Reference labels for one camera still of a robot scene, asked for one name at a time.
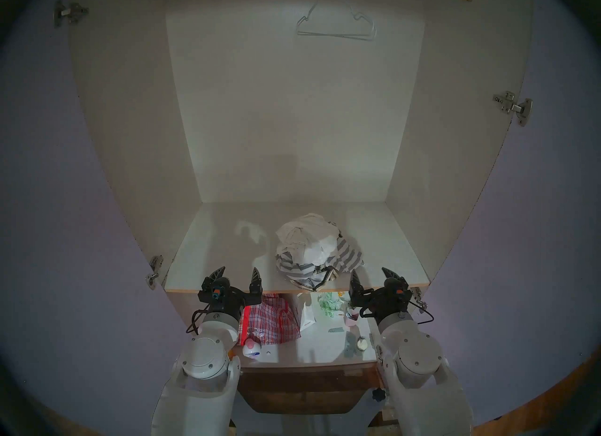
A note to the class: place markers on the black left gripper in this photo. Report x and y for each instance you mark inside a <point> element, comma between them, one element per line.
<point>225,296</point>

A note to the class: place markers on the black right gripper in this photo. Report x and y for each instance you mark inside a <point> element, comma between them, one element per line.
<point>385,299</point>

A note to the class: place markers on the grey white striped top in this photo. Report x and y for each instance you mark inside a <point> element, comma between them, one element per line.
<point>348,256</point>

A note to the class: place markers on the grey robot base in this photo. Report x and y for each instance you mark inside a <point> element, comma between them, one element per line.
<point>305,424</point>

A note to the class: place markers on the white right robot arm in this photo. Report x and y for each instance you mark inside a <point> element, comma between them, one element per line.
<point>418,360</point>

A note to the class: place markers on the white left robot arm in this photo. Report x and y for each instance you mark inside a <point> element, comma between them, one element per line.
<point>206,360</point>

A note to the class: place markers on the pink cup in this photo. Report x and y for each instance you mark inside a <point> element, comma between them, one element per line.
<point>351,318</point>

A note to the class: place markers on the metal door hinge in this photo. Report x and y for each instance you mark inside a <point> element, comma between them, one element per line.
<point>418,298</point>
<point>68,12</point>
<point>154,271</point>
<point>514,107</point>

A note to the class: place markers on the green patterned package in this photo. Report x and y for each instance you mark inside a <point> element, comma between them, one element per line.
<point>331,304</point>

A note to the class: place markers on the red plaid bag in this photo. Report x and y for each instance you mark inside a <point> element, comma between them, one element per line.
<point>272,320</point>

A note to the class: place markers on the white bottle pink cap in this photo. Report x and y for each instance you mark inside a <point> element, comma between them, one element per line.
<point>252,348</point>

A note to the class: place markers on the small metal cabinet hinge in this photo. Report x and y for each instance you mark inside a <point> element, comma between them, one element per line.
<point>379,355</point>

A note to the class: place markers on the white paper carton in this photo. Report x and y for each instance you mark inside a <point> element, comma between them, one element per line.
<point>306,315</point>

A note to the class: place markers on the black knob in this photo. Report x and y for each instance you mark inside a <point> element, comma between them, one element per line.
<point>379,394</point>

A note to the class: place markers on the brown wooden cabinet front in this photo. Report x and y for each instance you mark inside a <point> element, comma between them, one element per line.
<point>305,383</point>

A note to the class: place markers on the purple wardrobe door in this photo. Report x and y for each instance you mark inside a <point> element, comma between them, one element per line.
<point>56,205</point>
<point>540,228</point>

